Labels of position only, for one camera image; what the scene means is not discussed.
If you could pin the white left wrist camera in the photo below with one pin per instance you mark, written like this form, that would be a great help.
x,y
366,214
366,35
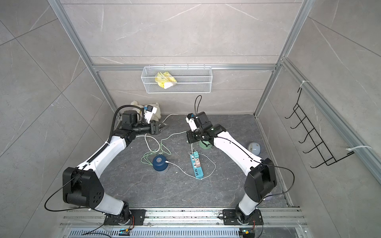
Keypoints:
x,y
149,112

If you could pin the cream plush toy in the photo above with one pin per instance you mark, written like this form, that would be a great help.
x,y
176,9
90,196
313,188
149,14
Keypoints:
x,y
156,114

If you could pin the white wire mesh basket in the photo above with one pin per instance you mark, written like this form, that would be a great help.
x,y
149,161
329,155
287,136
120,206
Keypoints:
x,y
190,79

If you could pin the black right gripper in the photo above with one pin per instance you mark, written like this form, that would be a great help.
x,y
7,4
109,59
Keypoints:
x,y
190,135

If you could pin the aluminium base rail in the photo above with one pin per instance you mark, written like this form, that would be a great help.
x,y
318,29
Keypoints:
x,y
273,222

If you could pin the green cordless meat grinder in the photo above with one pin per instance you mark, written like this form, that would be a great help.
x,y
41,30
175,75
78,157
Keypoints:
x,y
205,145

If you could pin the grey round alarm clock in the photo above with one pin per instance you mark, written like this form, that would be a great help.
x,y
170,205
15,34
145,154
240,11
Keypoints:
x,y
255,148

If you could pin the black wall hook rack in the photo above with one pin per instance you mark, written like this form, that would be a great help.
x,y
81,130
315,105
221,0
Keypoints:
x,y
312,135

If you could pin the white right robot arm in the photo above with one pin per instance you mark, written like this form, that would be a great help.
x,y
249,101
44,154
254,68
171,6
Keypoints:
x,y
260,174

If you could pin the pink USB charger adapter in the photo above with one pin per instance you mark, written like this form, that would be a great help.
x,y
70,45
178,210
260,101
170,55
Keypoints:
x,y
197,163

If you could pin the teal square charger block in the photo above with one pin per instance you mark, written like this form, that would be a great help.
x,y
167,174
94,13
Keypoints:
x,y
196,155

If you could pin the teal power strip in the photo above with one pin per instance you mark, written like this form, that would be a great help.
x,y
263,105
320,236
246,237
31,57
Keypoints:
x,y
198,172

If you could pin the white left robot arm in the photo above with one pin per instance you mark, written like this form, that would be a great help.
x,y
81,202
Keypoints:
x,y
82,187

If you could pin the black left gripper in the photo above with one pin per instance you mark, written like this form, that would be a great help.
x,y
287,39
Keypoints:
x,y
155,131

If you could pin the yellow crumpled bag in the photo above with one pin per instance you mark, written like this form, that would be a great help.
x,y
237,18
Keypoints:
x,y
165,80

